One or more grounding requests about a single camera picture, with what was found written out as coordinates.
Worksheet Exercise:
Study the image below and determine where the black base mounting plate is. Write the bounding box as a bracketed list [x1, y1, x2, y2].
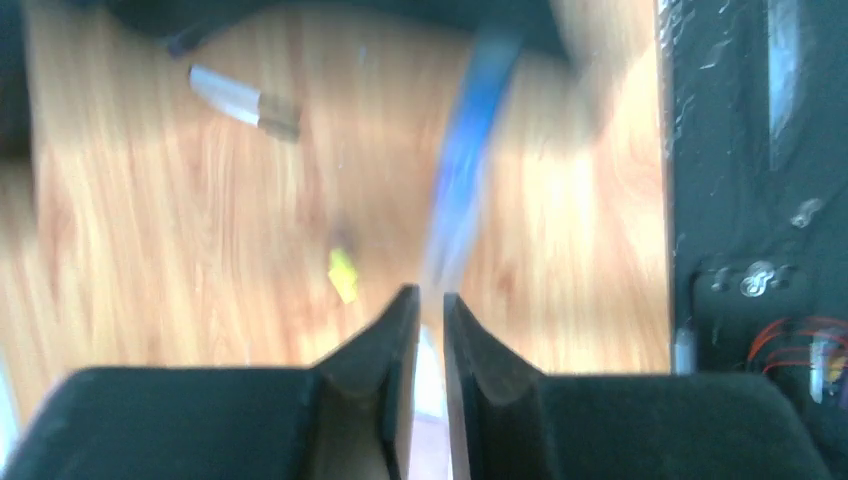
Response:
[657, 1, 847, 470]

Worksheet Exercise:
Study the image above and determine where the blue marker pen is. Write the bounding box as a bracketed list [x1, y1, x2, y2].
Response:
[422, 30, 521, 292]

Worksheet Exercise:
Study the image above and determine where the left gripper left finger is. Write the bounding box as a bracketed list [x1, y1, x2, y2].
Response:
[4, 285, 420, 479]

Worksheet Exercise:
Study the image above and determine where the yellow pen cap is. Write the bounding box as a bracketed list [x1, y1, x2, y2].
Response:
[327, 248, 358, 304]

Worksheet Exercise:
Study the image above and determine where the white pen brown cap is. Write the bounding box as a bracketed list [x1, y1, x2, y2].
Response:
[188, 64, 301, 141]

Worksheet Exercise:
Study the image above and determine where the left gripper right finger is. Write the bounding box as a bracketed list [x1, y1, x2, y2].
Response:
[444, 294, 835, 479]

